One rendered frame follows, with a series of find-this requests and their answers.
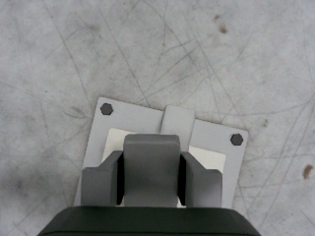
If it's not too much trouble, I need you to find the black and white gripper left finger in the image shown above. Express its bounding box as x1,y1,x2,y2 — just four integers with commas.
81,150,124,207

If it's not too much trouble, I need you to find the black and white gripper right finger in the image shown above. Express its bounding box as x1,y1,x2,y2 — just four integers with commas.
178,151,222,208

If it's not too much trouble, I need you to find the grey metal mounting plate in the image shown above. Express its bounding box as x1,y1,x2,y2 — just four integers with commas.
73,97,248,209

